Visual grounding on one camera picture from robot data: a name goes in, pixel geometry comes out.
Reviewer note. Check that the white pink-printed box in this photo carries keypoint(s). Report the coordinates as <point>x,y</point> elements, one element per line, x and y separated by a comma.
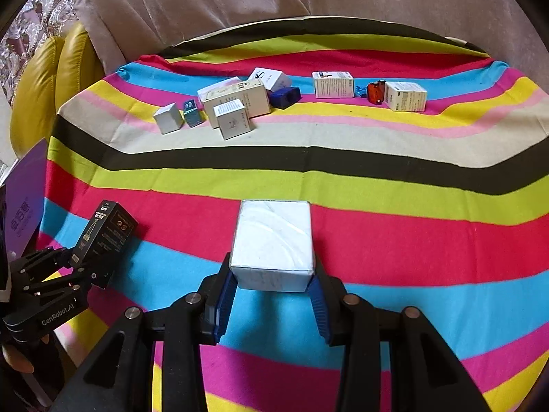
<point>240,93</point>

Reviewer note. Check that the black printed box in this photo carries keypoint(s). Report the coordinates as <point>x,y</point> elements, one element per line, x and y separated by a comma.
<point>105,240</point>

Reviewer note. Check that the white box with text lines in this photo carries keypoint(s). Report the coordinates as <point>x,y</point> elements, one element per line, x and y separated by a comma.
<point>406,96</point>

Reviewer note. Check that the plain white rectangular box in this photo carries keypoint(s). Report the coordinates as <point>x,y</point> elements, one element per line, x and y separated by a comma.
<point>271,244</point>

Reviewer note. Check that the small teal holographic box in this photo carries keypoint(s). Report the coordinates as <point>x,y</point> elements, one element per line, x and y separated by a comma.
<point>191,112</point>

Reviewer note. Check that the patterned lace curtain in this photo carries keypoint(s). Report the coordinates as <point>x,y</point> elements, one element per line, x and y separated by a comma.
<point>25,17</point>

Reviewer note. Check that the person's left hand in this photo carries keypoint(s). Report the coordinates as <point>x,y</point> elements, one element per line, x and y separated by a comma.
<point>17,358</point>

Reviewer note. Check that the white box with drawing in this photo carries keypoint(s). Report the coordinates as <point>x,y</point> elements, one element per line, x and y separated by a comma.
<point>233,120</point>

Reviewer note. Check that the striped colourful blanket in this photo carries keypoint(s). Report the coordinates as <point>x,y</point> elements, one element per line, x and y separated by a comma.
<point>386,189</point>

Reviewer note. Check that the small white cube box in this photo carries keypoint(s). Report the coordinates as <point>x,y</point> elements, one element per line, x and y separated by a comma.
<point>168,118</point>

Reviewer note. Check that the yellow leather sofa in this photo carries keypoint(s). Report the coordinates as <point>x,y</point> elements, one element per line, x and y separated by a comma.
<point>38,81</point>

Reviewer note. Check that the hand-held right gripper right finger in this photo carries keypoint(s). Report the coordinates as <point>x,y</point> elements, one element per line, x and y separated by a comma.
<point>321,309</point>

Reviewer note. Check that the purple flat box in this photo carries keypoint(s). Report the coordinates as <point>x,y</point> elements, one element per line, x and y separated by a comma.
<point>28,193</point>

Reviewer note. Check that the white box with curly logo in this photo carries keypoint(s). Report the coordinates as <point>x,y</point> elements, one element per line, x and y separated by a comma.
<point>268,78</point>

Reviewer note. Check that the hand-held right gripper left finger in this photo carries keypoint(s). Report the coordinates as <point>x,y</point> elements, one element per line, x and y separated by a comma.
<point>223,304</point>

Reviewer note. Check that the white box with picture label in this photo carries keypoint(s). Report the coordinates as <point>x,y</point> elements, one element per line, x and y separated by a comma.
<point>333,84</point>

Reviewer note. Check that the dark blue box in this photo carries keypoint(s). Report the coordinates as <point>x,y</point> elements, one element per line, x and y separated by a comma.
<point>283,98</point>

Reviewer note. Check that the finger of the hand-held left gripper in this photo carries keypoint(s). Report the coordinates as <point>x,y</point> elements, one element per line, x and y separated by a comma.
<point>43,261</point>
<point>60,285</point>

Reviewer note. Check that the orange box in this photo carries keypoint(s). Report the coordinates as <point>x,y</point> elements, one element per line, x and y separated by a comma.
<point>377,92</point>

